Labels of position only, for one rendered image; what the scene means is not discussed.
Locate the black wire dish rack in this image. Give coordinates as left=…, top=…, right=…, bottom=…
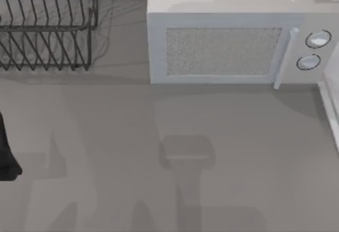
left=0, top=0, right=100, bottom=72

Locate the small microwave knob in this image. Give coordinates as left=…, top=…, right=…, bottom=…
left=296, top=53, right=322, bottom=70

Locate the pale microwave oven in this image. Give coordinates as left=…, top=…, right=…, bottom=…
left=147, top=0, right=339, bottom=90

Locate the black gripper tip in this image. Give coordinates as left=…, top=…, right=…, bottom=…
left=0, top=112, right=23, bottom=182

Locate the microwave door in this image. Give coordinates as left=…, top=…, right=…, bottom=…
left=148, top=12, right=305, bottom=85

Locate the large microwave knob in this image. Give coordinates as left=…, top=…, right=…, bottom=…
left=305, top=29, right=332, bottom=49

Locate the microwave door handle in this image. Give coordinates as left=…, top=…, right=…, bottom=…
left=273, top=27, right=300, bottom=90

